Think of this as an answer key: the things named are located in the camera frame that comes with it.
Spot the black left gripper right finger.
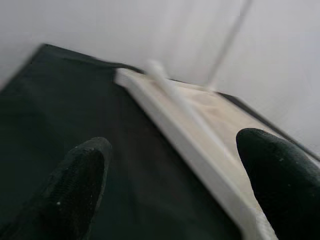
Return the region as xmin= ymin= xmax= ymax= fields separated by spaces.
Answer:
xmin=236 ymin=127 xmax=320 ymax=240

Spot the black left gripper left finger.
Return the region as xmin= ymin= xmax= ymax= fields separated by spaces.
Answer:
xmin=0 ymin=136 xmax=112 ymax=240

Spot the black tablecloth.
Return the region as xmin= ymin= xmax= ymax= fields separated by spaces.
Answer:
xmin=0 ymin=43 xmax=320 ymax=240

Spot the white plastic table top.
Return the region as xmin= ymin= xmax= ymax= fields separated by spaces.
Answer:
xmin=114 ymin=67 xmax=320 ymax=240

